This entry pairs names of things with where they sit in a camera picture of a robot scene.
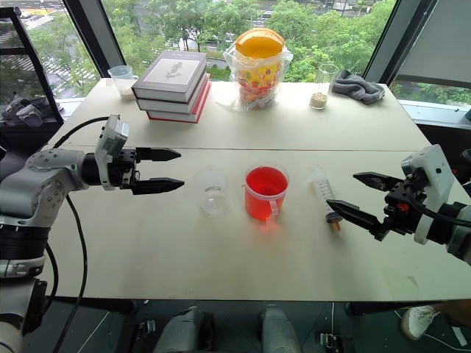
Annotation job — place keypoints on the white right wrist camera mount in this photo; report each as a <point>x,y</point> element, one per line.
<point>434,169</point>

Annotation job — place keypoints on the grey rounded shape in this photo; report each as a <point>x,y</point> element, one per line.
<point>180,331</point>
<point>279,331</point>

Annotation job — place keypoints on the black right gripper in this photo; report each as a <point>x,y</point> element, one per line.
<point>403,209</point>

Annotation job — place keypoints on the thin book with red cover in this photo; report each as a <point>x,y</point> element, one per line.
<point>184,117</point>

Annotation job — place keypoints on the small clear plastic cup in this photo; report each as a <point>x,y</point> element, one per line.
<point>211,195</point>

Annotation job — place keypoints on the white sneaker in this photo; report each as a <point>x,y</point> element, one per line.
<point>417,321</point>

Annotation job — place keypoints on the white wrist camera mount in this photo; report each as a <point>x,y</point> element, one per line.
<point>434,169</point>
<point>110,139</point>

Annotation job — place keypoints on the orange-lidded candy jar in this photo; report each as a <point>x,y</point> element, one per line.
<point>259,66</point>

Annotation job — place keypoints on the clear measuring cup with grains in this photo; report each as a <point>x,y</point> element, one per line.
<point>123,86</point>

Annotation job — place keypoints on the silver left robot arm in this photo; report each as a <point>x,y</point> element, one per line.
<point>33,184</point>

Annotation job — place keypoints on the clear plastic bag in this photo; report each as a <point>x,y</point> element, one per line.
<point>230,62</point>

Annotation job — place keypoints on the tall glass cylinder with grains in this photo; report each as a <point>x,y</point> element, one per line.
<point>324,88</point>

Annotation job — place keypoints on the clear plastic syringe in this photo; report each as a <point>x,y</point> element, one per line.
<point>322,187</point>

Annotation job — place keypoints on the grey cloth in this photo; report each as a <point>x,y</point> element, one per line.
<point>358,90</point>

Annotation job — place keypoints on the grey roller blind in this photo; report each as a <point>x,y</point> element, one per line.
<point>438,40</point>

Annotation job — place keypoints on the black metal frame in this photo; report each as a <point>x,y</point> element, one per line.
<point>35,62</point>

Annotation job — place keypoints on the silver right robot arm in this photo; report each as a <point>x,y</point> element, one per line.
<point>456,231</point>

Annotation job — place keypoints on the grey hardcover book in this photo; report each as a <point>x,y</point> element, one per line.
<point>171,75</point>

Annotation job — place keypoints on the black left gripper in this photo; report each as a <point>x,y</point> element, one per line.
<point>123,169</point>

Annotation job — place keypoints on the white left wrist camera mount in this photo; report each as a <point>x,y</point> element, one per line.
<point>110,139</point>

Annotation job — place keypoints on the red plastic measuring cup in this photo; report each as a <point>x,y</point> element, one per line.
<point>265,196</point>

